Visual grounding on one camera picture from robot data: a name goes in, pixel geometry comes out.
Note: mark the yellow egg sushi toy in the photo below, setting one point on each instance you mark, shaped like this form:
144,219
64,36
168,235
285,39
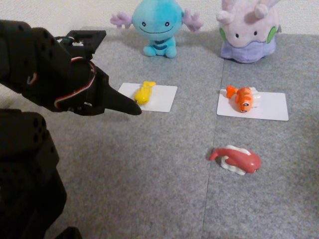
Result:
143,95

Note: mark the orange shrimp sushi toy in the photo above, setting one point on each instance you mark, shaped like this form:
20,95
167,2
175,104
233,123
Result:
245,99

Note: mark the blue Wooper plush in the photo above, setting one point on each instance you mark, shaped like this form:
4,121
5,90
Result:
157,25

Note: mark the red tuna sushi toy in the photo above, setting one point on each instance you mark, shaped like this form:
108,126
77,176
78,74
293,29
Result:
246,160

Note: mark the purple Goomy plush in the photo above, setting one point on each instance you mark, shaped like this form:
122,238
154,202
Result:
249,32

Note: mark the white card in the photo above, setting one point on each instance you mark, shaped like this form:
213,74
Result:
162,99
271,107

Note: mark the grey carpet tile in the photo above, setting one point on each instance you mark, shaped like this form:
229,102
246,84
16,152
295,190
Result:
274,199
149,199

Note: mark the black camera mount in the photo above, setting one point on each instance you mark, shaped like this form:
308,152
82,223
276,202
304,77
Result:
87,39

